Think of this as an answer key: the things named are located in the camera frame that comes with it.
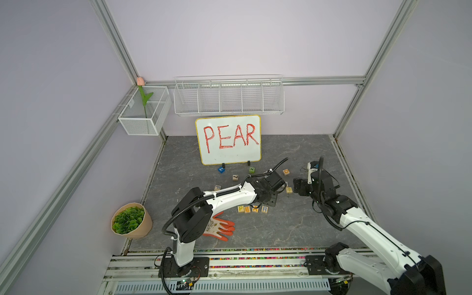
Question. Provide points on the aluminium rail base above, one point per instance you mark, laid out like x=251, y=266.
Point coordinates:
x=232, y=270

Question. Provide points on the potted green plant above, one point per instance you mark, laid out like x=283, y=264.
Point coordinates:
x=131, y=221

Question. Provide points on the artificial tulip flower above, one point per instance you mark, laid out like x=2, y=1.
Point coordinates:
x=145, y=97

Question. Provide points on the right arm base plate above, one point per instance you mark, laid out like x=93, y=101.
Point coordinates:
x=316, y=265

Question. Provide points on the white wire shelf long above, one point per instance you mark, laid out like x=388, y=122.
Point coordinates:
x=229, y=95

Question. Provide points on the orange grey work glove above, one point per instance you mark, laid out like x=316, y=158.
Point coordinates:
x=219, y=228

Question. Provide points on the yellow framed whiteboard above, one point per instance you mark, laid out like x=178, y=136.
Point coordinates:
x=229, y=139

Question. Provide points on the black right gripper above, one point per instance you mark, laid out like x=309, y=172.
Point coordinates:
x=303, y=182

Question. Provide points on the white wire basket small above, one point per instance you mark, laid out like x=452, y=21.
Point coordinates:
x=132, y=117

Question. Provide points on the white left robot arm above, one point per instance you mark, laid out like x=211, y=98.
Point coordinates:
x=191, y=217

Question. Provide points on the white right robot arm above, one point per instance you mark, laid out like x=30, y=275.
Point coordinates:
x=401, y=270

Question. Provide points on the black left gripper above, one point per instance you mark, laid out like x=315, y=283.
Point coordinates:
x=272, y=201

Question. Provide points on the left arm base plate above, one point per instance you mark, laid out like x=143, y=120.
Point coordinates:
x=184, y=266

